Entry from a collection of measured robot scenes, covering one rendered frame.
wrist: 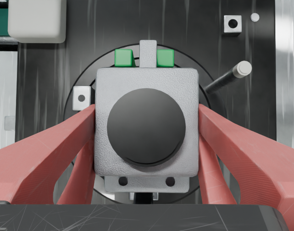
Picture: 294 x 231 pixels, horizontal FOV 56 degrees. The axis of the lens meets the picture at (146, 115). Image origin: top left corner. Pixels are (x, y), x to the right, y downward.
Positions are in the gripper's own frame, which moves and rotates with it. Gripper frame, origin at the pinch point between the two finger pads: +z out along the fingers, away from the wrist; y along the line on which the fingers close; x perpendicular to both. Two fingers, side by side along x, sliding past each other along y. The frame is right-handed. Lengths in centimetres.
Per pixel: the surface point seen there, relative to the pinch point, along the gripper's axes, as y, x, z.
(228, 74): -4.9, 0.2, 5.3
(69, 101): 6.6, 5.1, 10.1
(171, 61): -1.6, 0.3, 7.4
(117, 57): 1.9, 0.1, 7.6
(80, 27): 6.2, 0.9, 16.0
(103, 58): 3.6, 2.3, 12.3
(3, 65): 16.0, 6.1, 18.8
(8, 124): 12.9, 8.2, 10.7
